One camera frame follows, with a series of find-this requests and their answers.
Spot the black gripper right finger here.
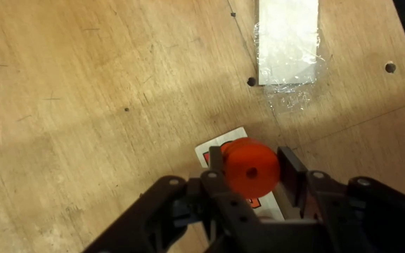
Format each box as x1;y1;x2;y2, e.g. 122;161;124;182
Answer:
278;146;405;253

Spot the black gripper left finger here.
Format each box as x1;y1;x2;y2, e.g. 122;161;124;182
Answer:
82;144;257;253

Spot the red round wooden disc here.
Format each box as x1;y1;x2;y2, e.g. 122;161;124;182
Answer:
223;139;282;199
220;137;244;158

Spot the white numbered peg board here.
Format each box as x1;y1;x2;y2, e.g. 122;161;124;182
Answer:
195;125;286;222

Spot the white plastic-wrapped foam board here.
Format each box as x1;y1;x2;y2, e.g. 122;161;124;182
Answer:
252;0;330;112

